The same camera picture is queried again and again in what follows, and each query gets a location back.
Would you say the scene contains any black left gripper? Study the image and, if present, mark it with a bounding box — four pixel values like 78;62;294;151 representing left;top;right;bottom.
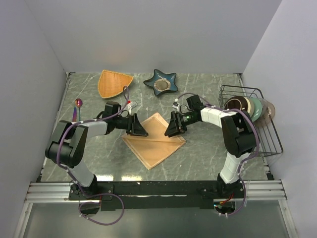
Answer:
113;113;149;137

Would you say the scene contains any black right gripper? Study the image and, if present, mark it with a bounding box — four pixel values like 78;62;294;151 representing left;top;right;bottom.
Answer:
164;111;198;138

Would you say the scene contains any peach satin napkin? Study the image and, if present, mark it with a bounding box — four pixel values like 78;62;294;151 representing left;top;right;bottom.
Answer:
122;113;186;170

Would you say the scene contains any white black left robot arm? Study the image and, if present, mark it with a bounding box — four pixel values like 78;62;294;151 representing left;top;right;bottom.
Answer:
45;101;149;199

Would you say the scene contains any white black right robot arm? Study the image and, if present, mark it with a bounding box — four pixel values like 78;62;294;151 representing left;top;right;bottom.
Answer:
164;93;260;198

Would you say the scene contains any blue star-shaped dish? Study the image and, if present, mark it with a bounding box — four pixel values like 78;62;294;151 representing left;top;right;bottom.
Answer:
143;69;178;97

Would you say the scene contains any orange woven shield tray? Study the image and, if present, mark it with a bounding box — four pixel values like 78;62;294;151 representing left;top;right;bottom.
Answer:
98;70;133;99

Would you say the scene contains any iridescent knife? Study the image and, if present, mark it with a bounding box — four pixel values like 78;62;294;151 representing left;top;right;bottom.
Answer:
72;107;77;122

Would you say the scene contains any iridescent spoon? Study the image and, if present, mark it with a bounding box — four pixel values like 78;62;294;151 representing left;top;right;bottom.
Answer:
75;98;83;121

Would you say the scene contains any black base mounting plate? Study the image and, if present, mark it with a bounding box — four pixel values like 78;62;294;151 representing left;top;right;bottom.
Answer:
68;180;244;211

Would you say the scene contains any brown bowl in rack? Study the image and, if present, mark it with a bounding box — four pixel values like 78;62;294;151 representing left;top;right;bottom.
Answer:
224;96;253;116

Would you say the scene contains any green plate in rack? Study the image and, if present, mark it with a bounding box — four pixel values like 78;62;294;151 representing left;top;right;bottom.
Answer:
249;97;263;122

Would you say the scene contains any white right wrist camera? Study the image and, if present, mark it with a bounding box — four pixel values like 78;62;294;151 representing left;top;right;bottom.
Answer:
172;98;180;111

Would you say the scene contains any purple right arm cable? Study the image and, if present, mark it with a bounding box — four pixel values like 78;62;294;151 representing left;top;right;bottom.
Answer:
174;92;261;217

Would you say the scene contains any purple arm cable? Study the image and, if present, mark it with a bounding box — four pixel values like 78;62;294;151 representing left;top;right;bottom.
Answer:
174;92;261;217
55;86;131;226

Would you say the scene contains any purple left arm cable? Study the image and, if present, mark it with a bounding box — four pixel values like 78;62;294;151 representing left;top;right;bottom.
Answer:
55;86;131;226

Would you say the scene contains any black wire dish rack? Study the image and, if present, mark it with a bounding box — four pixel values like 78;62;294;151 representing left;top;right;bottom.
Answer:
218;85;283;157

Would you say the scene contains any aluminium frame rail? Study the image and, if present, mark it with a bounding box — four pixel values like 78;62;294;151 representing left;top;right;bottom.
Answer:
14;180;298;238

